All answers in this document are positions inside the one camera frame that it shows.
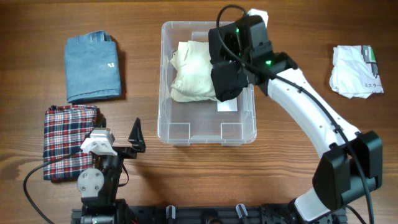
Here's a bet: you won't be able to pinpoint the clear plastic storage bin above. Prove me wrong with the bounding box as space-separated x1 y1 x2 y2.
157 21 257 146

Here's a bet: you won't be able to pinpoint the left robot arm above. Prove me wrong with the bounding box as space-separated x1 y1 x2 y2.
71 118 146 224

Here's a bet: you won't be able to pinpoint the white label in bin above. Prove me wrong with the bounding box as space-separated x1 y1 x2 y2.
217 98 238 112

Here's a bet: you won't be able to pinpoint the blue denim folded jeans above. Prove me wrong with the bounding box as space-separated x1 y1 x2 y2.
64 30 122 104

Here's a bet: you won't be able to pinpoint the red plaid folded shirt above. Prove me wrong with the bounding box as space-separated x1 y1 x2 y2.
43 105 99 182

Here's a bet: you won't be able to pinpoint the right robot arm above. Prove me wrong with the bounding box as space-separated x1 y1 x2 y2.
210 13 382 223

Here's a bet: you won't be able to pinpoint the white printed t-shirt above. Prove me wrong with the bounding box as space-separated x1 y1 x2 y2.
329 45 384 99

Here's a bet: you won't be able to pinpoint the black garment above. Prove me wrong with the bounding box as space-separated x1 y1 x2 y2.
208 29 248 102

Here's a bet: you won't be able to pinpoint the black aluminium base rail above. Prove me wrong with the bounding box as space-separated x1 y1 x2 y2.
70 203 347 224

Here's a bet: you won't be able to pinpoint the cream cloth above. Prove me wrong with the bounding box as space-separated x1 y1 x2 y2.
170 40 216 103

